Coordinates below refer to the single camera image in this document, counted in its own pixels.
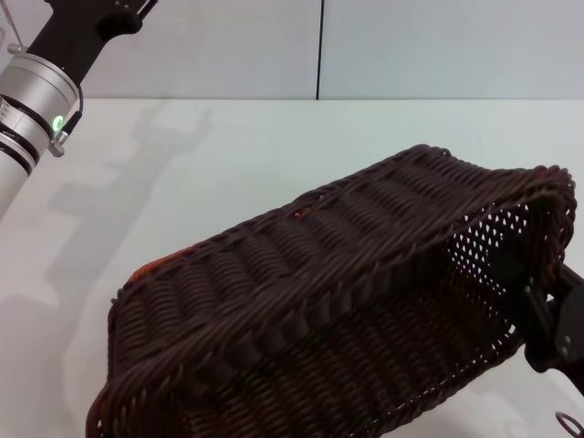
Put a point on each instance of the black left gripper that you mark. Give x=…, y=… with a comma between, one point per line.
x=82, y=32

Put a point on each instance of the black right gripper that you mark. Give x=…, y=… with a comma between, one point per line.
x=570, y=328

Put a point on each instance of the dark brown woven plastic basket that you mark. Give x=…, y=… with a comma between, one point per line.
x=319, y=296

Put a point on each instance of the orange woven plastic basket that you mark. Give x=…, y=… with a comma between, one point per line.
x=159, y=262

